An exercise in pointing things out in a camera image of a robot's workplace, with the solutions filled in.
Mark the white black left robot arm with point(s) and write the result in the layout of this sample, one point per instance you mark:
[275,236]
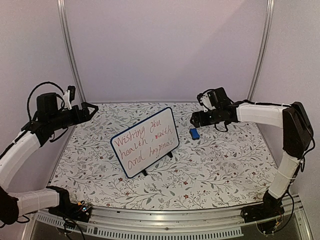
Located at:
[15,203]

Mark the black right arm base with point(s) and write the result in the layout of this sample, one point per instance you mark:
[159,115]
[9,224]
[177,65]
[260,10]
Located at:
[268,214]

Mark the blue whiteboard eraser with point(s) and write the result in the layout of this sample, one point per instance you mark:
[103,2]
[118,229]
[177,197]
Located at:
[194,134]

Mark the right aluminium frame post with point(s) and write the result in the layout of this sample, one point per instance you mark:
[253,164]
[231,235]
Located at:
[262,49]

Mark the aluminium front rail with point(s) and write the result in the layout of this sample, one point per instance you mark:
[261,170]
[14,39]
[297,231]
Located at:
[224,223]

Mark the floral patterned tablecloth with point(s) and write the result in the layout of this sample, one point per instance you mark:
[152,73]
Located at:
[220,169]

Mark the left aluminium frame post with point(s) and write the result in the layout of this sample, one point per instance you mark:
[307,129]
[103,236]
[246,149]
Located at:
[62,12]

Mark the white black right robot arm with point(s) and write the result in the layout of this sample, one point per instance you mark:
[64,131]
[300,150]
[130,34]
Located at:
[297,132]

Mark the small blue-framed whiteboard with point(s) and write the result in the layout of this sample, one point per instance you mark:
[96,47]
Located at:
[143,144]

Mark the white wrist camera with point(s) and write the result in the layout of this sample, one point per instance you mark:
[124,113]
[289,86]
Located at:
[69,96]
[204,100]

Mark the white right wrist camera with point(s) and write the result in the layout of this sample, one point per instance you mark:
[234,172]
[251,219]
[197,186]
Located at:
[204,100]

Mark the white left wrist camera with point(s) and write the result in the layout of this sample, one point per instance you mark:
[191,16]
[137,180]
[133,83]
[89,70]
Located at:
[69,96]

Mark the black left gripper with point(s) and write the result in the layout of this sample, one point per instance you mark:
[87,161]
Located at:
[79,118]

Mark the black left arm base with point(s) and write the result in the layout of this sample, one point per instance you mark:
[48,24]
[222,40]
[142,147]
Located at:
[80,211]

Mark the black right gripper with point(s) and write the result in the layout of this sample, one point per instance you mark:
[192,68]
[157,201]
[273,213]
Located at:
[195,116]

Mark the aluminium frame post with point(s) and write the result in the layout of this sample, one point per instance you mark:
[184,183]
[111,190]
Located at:
[62,12]
[262,49]

